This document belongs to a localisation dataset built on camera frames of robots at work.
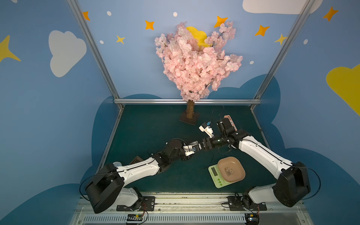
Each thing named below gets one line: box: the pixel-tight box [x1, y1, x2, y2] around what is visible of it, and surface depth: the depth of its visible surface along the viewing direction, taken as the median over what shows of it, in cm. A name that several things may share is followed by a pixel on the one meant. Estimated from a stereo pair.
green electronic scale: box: [208, 164, 242, 189], surface depth 83 cm
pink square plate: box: [217, 156, 247, 183], surface depth 85 cm
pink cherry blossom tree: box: [155, 21, 243, 102], surface depth 75 cm
